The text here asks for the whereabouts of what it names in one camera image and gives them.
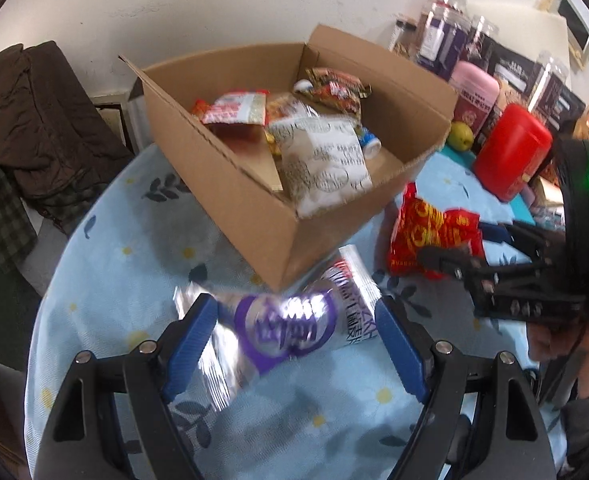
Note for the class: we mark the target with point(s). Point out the orange-red snack packet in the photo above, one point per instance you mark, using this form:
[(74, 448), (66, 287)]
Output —
[(337, 90)]

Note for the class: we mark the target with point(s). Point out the red canister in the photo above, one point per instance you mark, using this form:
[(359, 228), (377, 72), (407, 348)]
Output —
[(511, 152)]

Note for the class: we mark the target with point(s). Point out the blue floral tablecloth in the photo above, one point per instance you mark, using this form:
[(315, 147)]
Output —
[(124, 270)]

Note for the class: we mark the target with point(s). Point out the white foam board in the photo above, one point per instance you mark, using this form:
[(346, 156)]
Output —
[(524, 25)]

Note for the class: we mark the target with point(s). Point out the red white snack packet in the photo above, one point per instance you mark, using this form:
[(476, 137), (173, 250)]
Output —
[(229, 109)]

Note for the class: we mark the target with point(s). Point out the green fruit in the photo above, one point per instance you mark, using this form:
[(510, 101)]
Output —
[(460, 136)]

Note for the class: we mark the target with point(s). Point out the red gold-print snack packet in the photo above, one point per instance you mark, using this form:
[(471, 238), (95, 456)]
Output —
[(424, 230)]

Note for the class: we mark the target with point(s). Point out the wooden framed wall panel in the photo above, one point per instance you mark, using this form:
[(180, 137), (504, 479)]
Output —
[(571, 25)]

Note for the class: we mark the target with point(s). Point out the white patterned snack packet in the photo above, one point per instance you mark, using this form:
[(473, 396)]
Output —
[(319, 165)]

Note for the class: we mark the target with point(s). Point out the silver purple snack packet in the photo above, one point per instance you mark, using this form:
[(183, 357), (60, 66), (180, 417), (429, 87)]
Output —
[(284, 325)]

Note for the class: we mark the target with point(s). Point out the clear jar with nuts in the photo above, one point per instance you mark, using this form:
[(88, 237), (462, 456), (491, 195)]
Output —
[(404, 40)]

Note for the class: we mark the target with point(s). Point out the pink canister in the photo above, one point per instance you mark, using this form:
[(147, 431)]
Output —
[(474, 95)]

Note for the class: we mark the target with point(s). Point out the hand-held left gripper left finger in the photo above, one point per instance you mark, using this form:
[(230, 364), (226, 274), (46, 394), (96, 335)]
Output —
[(189, 345)]

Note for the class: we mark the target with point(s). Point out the clear jar dark label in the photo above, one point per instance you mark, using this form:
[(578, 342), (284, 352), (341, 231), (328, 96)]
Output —
[(481, 40)]

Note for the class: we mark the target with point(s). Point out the red patterned bag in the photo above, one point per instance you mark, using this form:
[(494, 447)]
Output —
[(586, 120)]

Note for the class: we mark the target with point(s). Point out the leaning picture frame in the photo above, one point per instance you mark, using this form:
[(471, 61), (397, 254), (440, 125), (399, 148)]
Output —
[(114, 120)]

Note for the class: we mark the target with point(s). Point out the cardboard box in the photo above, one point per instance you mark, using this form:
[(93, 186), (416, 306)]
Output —
[(234, 200)]

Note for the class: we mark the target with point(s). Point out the blue tube snack packet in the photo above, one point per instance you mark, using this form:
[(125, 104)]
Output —
[(369, 142)]

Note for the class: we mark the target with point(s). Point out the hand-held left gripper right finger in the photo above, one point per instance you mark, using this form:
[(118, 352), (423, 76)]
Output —
[(399, 345)]

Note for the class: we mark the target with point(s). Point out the dark green chair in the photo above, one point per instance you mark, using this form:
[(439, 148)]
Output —
[(4, 310)]

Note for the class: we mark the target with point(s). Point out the person's right hand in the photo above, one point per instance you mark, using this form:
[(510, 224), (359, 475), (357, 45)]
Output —
[(549, 342)]

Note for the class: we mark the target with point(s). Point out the clear jar black label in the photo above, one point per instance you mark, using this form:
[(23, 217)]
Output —
[(549, 85)]

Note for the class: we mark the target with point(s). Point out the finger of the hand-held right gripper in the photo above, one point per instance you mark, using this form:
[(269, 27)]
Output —
[(444, 260), (494, 232)]

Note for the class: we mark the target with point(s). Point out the clear jar purple label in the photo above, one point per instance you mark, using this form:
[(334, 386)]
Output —
[(439, 40)]

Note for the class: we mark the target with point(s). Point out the brown quilted jacket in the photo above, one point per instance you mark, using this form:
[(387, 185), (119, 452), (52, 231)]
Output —
[(49, 125)]

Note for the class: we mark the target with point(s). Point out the yellow waffle snack packet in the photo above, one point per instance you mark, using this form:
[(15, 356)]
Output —
[(274, 142)]

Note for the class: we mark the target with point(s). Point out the black foil bag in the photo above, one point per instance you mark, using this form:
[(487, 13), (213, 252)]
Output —
[(511, 71), (571, 107)]

